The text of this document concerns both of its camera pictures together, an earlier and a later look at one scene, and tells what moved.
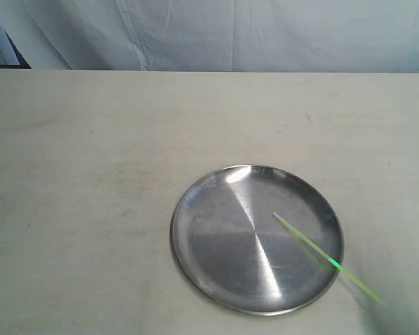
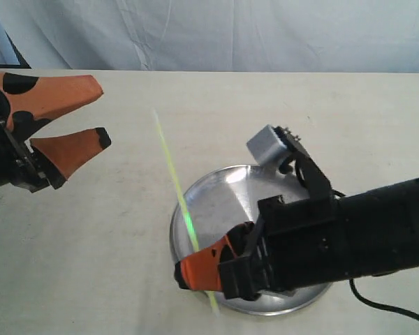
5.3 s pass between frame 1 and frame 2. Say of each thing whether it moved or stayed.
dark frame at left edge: stayed
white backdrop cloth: stayed
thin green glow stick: moved
